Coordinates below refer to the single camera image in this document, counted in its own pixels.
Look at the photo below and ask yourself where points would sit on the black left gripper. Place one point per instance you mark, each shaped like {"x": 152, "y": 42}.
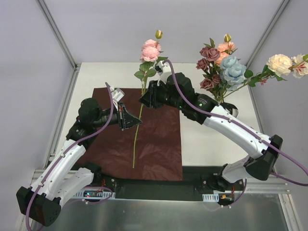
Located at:
{"x": 121, "y": 116}

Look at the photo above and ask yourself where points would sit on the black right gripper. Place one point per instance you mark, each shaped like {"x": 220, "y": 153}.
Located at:
{"x": 152, "y": 95}

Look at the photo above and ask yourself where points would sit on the red paper flower wrapping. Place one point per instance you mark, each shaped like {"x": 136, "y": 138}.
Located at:
{"x": 151, "y": 151}

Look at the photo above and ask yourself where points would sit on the pink artificial flower stem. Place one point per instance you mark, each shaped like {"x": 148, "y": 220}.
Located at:
{"x": 150, "y": 55}

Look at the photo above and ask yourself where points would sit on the mauve artificial flower stem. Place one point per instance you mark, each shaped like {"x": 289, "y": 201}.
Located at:
{"x": 211, "y": 71}

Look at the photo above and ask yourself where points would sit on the dark green printed ribbon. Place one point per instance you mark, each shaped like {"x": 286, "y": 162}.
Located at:
{"x": 230, "y": 108}

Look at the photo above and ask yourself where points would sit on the light blue artificial flower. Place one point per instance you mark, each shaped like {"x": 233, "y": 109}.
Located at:
{"x": 231, "y": 75}

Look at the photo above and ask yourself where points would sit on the peach artificial flower stem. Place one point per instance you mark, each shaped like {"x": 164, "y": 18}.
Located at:
{"x": 226, "y": 48}

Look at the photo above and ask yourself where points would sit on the cream bud flower stem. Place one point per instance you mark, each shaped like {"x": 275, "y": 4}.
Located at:
{"x": 276, "y": 67}

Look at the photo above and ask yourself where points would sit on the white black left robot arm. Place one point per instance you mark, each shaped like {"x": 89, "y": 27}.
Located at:
{"x": 43, "y": 200}

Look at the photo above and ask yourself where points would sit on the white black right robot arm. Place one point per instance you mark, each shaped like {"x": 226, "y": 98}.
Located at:
{"x": 262, "y": 150}

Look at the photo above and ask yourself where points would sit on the clear glass vase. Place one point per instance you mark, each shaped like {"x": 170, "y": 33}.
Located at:
{"x": 219, "y": 102}

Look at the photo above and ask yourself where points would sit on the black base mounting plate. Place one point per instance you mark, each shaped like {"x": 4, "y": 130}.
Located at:
{"x": 195, "y": 182}

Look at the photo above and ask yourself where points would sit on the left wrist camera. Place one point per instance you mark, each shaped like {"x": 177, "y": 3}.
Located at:
{"x": 117, "y": 95}

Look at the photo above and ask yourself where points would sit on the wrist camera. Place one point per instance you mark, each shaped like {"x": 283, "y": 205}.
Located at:
{"x": 163, "y": 69}
{"x": 117, "y": 95}

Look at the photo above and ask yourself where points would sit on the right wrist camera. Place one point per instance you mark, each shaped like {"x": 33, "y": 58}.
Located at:
{"x": 163, "y": 69}

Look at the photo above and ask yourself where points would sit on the left white cable duct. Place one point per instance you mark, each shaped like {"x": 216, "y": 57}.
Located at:
{"x": 94, "y": 194}

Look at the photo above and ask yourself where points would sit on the white cable duct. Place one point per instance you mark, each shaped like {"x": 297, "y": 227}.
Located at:
{"x": 211, "y": 197}
{"x": 94, "y": 194}

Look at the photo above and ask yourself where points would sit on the right white cable duct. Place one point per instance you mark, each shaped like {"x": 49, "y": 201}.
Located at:
{"x": 211, "y": 197}

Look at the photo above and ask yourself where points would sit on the left aluminium frame post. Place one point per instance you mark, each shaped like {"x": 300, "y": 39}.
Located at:
{"x": 57, "y": 34}

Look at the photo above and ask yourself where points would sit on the aluminium front rail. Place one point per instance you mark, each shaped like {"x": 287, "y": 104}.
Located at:
{"x": 272, "y": 186}

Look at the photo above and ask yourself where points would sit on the aluminium corner frame post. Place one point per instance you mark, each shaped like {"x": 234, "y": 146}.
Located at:
{"x": 269, "y": 42}

